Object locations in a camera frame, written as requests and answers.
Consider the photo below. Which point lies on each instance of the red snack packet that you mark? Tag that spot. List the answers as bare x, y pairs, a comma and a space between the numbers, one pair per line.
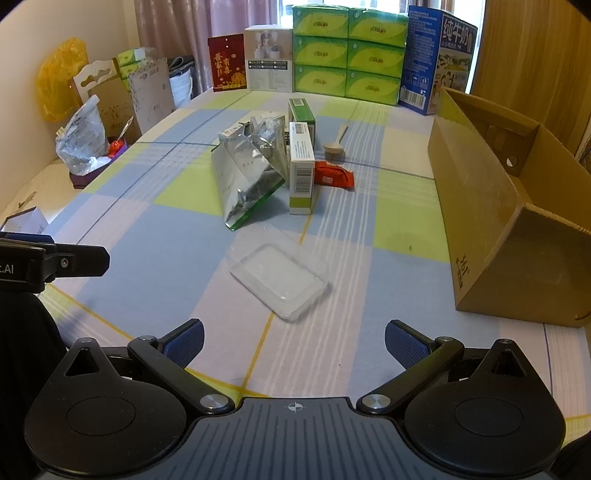
333, 175

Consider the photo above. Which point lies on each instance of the clear plastic container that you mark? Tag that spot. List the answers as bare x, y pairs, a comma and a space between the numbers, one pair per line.
286, 277

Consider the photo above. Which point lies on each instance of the brown cardboard box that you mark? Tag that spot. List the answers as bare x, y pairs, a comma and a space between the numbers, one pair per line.
516, 208

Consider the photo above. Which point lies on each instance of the green tissue pack middle left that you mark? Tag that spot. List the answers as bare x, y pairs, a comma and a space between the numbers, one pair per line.
320, 51

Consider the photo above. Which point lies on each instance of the purple box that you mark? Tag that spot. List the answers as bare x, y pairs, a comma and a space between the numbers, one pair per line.
115, 150

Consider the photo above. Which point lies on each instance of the checkered tablecloth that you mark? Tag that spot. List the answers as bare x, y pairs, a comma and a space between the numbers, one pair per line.
157, 212

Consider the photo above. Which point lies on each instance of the pink curtain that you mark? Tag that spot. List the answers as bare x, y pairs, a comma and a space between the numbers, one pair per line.
182, 27

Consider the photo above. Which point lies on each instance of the crumpled clear plastic bag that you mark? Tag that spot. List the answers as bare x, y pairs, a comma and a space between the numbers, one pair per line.
82, 144

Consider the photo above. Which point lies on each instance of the white plastic spoon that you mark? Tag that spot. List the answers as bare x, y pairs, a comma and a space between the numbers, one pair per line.
336, 147

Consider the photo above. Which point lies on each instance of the blue milk carton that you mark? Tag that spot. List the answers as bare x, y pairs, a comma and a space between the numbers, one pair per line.
439, 54

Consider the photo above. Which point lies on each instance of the red greeting envelope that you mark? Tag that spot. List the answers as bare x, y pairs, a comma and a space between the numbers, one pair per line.
227, 55

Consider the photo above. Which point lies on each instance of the white product box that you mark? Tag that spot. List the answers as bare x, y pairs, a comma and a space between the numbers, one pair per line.
269, 63

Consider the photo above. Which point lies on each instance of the brown cardboard packaging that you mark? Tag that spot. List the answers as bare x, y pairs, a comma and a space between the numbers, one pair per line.
146, 101

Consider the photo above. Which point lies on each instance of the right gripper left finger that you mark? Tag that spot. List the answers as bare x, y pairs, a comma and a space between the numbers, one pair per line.
118, 411

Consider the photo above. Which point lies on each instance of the green medicine box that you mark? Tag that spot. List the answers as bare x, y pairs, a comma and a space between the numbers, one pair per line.
300, 111

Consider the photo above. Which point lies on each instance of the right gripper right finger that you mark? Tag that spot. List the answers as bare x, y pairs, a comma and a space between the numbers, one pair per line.
468, 412

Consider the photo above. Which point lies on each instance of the white barcode medicine box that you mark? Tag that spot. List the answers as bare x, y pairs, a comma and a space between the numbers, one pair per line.
302, 169

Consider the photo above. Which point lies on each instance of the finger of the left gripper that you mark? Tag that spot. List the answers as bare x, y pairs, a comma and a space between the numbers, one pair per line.
74, 261

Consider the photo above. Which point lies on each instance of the yellow plastic bag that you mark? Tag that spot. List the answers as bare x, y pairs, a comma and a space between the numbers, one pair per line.
56, 96

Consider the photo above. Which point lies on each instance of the green tissue pack bottom left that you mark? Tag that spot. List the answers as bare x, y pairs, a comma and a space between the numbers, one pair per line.
320, 80

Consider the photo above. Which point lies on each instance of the green tissue pack middle right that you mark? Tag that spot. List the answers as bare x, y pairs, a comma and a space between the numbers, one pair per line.
376, 58

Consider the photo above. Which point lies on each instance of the wooden door panel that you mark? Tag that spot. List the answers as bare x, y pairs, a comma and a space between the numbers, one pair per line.
534, 58

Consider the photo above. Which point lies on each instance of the silver foil bag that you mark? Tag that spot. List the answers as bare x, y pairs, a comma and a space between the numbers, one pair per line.
249, 163

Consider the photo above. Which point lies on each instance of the green tissue pack bottom right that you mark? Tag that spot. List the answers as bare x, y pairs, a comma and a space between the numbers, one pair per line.
373, 88

